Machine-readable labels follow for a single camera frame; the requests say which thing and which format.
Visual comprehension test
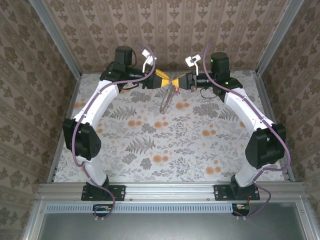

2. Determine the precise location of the aluminium frame post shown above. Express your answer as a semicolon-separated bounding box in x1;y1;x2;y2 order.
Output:
255;0;305;76
28;0;83;77

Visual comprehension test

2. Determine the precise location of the aluminium mounting rail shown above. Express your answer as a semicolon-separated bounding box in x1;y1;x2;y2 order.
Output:
37;181;307;201

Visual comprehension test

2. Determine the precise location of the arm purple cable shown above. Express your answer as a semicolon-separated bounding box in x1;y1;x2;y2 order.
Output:
71;40;157;221
202;41;292;220

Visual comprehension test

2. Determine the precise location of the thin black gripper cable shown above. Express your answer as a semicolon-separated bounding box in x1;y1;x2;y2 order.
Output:
199;87;219;100

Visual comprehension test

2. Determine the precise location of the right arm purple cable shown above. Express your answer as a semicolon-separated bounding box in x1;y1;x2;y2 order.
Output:
202;41;292;220

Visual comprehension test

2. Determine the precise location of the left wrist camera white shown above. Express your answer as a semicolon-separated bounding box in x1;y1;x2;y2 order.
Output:
141;48;158;74

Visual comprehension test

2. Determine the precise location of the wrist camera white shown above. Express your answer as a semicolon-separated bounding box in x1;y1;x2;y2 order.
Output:
141;48;158;74
184;55;202;76

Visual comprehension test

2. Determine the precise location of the aluminium side rail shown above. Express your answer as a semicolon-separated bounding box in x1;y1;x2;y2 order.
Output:
46;74;83;183
251;70;296;182

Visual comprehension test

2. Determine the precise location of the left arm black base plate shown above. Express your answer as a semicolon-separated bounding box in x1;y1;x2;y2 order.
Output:
81;184;126;202

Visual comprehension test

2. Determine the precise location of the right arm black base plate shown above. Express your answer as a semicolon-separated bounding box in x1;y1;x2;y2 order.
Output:
213;184;261;202

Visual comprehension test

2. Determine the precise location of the floral table cover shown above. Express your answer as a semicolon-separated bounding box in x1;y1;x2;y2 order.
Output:
53;70;286;183

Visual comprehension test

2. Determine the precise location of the grey metal panel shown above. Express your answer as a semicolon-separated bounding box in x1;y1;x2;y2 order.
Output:
37;211;309;240

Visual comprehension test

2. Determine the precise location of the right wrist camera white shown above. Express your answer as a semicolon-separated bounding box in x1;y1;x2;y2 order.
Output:
184;55;202;76

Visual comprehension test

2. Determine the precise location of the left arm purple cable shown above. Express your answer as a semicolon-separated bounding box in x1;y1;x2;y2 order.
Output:
71;40;157;221

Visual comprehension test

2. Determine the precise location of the grey slotted cable duct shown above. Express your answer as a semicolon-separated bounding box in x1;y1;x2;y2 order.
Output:
45;202;251;214

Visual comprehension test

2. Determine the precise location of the brown lace wristlet keyring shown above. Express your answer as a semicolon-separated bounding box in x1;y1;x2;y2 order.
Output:
158;83;177;115

